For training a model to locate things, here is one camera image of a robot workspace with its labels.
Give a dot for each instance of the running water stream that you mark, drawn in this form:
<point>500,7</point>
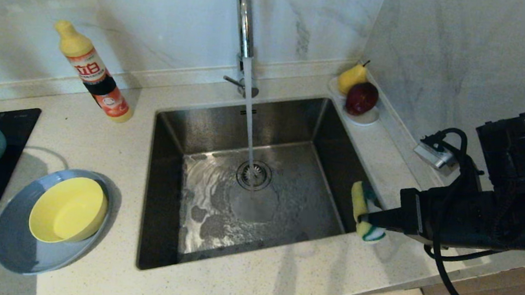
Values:
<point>248,117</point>

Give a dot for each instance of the metal sink drain strainer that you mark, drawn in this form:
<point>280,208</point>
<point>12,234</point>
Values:
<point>262,176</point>

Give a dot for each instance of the chrome kitchen faucet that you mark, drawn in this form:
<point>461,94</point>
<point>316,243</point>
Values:
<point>246,20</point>

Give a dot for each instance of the dark red apple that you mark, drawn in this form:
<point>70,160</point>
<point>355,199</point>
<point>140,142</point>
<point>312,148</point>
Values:
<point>362,98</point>

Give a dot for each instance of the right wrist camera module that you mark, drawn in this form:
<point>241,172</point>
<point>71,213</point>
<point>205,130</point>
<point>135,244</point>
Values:
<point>435,154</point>

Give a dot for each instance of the stainless steel sink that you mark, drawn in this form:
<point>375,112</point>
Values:
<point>294,121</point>

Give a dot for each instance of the green and yellow sponge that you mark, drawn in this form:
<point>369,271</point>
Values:
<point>361,200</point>

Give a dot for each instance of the yellow bowl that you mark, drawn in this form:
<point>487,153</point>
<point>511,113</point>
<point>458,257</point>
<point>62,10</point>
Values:
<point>68,211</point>

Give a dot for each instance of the yellow pear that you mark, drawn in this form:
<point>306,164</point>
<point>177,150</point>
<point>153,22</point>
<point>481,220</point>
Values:
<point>351,78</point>

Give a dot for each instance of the grey-blue plate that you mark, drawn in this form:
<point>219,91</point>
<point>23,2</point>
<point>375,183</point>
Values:
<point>7,243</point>

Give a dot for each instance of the yellow dish soap bottle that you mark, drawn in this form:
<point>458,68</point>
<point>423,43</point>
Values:
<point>98,78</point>

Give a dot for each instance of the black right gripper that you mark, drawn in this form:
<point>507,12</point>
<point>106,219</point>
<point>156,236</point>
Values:
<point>458,217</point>

